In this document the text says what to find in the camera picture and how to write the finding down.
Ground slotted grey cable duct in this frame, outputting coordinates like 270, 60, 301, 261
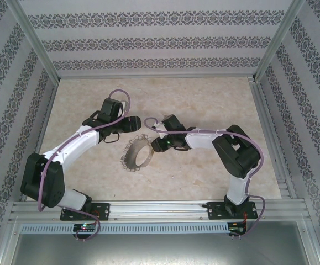
20, 222, 229, 235

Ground small circuit board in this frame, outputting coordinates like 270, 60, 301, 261
229, 221, 248, 233
73, 223, 99, 233

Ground aluminium frame post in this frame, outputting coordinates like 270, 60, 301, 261
4, 0, 60, 82
254, 0, 306, 81

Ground grey metal sheet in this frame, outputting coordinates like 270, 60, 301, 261
9, 233, 320, 265

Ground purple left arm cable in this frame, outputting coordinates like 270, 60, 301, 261
38, 89, 134, 243

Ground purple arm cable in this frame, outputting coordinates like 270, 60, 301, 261
38, 89, 134, 243
143, 117, 267, 239

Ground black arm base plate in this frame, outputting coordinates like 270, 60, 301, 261
207, 201, 258, 221
60, 203, 111, 221

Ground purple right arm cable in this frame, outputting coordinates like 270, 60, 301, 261
143, 117, 267, 239

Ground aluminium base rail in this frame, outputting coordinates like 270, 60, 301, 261
9, 200, 314, 221

